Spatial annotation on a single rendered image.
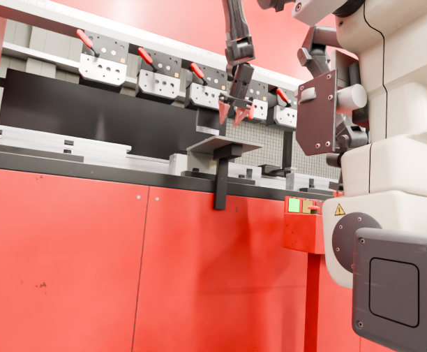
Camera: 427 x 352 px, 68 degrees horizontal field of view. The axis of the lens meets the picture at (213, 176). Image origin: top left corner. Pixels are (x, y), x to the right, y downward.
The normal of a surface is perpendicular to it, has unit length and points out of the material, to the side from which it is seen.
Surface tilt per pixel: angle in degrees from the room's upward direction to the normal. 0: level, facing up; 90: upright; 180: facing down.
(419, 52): 90
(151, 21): 90
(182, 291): 90
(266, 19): 90
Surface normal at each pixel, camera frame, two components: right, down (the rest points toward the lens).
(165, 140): 0.43, -0.07
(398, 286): -0.87, -0.13
